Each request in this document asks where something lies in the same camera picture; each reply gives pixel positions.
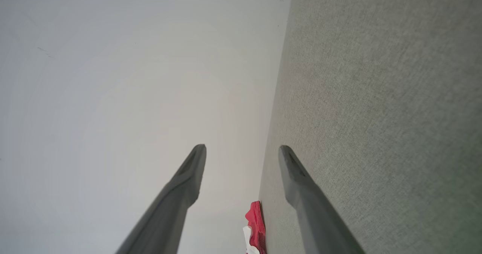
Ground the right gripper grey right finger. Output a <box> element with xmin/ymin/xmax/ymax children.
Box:
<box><xmin>278</xmin><ymin>145</ymin><xmax>366</xmax><ymax>254</ymax></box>

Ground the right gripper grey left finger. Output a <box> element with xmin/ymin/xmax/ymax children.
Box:
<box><xmin>115</xmin><ymin>144</ymin><xmax>207</xmax><ymax>254</ymax></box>

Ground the red and white garment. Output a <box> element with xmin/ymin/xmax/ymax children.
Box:
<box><xmin>243</xmin><ymin>200</ymin><xmax>267</xmax><ymax>254</ymax></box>

